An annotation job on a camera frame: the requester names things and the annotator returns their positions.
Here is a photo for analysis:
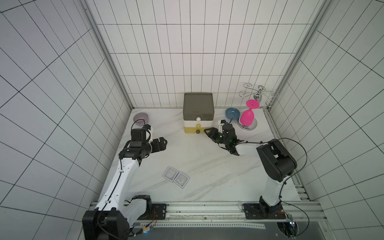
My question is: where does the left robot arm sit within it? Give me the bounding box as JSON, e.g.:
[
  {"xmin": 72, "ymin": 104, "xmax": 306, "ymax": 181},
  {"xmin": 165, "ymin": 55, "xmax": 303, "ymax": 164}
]
[{"xmin": 82, "ymin": 125, "xmax": 168, "ymax": 240}]

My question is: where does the blue bowl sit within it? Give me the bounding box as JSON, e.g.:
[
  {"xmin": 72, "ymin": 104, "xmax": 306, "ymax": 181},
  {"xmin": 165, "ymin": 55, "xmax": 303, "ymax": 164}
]
[{"xmin": 225, "ymin": 108, "xmax": 241, "ymax": 120}]

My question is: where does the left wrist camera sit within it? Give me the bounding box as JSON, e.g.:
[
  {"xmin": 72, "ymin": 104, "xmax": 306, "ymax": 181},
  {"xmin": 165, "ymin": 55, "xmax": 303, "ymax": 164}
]
[{"xmin": 142, "ymin": 124, "xmax": 153, "ymax": 141}]

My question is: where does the three-tier drawer cabinet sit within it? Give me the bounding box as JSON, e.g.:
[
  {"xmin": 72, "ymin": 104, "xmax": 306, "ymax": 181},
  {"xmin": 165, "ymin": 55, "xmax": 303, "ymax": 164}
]
[{"xmin": 183, "ymin": 93, "xmax": 215, "ymax": 134}]

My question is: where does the aluminium mounting rail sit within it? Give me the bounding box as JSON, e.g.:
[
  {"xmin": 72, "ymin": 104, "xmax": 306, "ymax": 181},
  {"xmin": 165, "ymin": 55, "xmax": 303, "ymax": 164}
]
[{"xmin": 82, "ymin": 196, "xmax": 327, "ymax": 234}]

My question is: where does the white brooch box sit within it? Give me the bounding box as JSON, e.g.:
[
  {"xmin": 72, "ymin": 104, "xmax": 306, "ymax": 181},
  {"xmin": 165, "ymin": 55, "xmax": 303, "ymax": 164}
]
[
  {"xmin": 163, "ymin": 166, "xmax": 179, "ymax": 182},
  {"xmin": 173, "ymin": 172, "xmax": 190, "ymax": 189}
]

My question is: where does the chrome glass rack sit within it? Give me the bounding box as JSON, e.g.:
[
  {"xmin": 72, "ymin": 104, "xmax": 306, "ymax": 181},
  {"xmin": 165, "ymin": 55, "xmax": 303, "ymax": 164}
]
[{"xmin": 238, "ymin": 83, "xmax": 279, "ymax": 131}]

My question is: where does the pink plastic goblet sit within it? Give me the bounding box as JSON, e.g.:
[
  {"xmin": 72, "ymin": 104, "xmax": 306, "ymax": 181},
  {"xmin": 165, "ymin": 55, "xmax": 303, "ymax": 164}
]
[{"xmin": 239, "ymin": 100, "xmax": 260, "ymax": 127}]

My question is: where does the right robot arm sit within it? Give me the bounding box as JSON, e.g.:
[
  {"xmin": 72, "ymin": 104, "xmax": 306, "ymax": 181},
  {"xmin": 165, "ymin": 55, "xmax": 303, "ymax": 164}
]
[{"xmin": 204, "ymin": 122, "xmax": 297, "ymax": 220}]

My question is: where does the purple bowl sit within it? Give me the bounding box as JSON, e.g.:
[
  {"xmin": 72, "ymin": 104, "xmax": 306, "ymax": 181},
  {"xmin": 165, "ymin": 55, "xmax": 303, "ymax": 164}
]
[{"xmin": 133, "ymin": 112, "xmax": 149, "ymax": 126}]

